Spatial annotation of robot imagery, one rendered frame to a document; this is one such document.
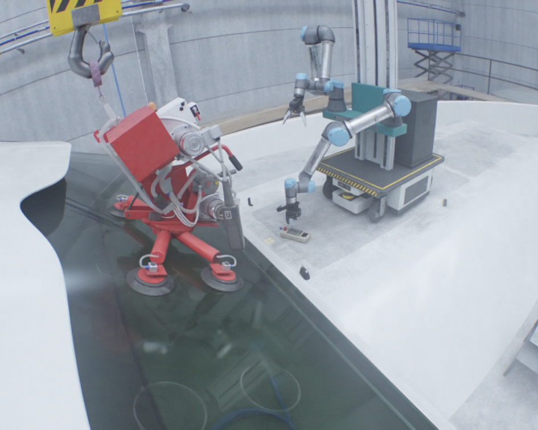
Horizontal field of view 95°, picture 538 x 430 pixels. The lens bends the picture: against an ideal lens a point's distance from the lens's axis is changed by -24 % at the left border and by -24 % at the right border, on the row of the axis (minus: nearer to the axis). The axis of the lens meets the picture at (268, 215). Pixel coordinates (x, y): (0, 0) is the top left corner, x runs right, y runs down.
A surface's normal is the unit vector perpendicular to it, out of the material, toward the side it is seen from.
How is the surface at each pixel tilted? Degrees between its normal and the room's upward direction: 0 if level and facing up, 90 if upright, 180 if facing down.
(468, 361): 50
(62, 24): 90
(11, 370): 20
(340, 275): 0
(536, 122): 90
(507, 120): 90
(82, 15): 90
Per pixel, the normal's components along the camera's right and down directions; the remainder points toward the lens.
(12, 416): 0.22, -0.90
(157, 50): 0.52, 0.41
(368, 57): -0.82, 0.36
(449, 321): 0.33, -0.25
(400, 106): 0.10, 0.47
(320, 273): -0.09, -0.84
